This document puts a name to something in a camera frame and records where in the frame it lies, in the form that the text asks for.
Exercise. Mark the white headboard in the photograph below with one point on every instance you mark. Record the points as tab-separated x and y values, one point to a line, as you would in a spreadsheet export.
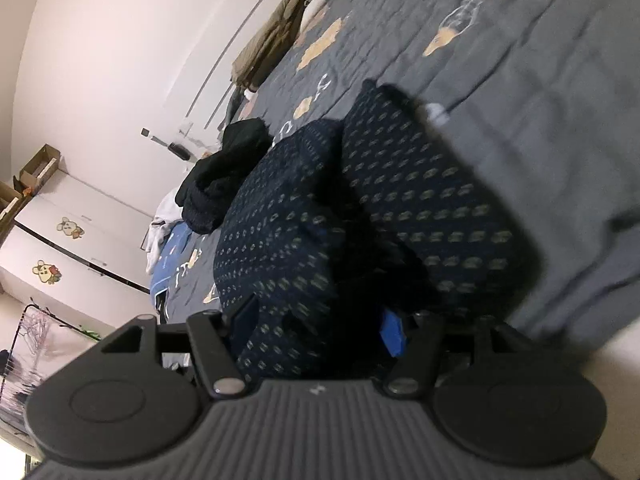
215	85

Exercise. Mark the navy dotted sweater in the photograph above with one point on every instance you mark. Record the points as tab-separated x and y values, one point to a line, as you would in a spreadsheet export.
400	185

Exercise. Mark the black hairbrush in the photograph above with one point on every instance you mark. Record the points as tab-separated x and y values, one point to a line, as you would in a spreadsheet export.
177	149

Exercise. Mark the navy knitted garment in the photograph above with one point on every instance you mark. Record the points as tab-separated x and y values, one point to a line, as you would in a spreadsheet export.
200	212

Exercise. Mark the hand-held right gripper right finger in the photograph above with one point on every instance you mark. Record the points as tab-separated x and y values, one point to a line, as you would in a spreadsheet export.
392	332

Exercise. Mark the open cardboard box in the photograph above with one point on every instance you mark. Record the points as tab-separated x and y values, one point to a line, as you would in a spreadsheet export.
10	205
42	162

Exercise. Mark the white hooded garment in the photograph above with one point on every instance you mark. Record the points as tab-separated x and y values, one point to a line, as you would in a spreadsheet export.
160	230

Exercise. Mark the tan folded blanket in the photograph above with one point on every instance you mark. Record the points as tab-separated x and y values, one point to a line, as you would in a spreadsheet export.
270	35

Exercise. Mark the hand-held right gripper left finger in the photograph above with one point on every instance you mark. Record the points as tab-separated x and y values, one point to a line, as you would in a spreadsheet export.
245	317

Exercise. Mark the blue printed pillow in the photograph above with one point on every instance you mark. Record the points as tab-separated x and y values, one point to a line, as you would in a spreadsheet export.
167	265

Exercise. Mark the white pillow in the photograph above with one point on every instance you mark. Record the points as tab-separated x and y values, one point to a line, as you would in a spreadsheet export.
315	10

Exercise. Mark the rabbit wall sticker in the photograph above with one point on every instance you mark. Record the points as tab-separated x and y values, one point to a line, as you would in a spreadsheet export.
70	227
46	272

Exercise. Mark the black garment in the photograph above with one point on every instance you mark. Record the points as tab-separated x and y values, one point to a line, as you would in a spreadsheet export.
235	155

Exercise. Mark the grey quilted bedspread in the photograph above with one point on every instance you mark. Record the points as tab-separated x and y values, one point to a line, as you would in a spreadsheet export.
500	85

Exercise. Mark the white wardrobe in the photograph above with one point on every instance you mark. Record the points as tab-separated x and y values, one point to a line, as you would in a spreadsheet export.
65	255

